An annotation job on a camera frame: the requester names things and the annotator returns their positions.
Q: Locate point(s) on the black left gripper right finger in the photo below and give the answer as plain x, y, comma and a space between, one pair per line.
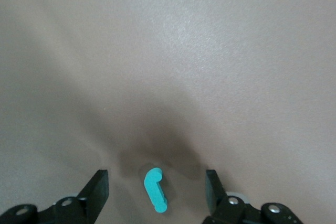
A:
218, 200

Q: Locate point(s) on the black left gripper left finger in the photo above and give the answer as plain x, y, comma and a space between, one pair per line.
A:
94, 197

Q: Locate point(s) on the teal foam letter j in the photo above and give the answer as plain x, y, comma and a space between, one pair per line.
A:
155, 190

